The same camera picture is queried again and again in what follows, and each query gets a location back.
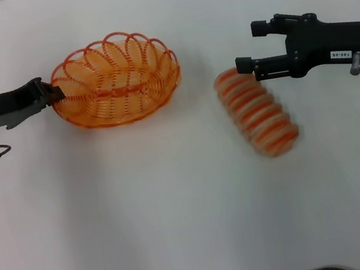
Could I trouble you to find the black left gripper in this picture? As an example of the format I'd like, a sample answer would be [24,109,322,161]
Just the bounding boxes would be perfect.
[0,74,70,133]

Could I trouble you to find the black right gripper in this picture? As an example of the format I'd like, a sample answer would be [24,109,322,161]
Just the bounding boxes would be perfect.
[228,1,360,88]

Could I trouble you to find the orange wire basket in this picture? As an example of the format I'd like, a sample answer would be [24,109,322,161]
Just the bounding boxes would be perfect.
[41,22,189,137]

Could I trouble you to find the orange striped bread roll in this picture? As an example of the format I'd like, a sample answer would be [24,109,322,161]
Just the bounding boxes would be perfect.
[211,58,304,166]

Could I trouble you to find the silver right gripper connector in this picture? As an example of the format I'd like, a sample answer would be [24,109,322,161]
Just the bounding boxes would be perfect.
[346,50,360,76]

